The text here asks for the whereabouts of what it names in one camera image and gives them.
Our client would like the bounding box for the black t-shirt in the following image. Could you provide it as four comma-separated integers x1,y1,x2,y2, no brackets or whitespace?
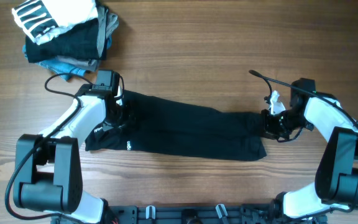
85,90,267,161

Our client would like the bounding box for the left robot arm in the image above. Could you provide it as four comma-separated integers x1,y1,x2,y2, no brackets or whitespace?
4,84,124,223

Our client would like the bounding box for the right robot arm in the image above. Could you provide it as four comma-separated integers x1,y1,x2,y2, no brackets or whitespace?
262,90,358,223

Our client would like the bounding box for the blue denim folded garment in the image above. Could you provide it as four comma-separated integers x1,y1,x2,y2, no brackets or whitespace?
22,43,94,81

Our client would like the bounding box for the grey folded garment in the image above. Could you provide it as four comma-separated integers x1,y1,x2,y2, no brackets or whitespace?
54,6,120,72

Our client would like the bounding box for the black and white folded garment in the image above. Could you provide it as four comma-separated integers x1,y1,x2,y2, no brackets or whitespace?
12,0,98,45

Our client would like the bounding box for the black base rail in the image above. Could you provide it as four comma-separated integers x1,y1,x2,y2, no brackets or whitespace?
50,203,328,224

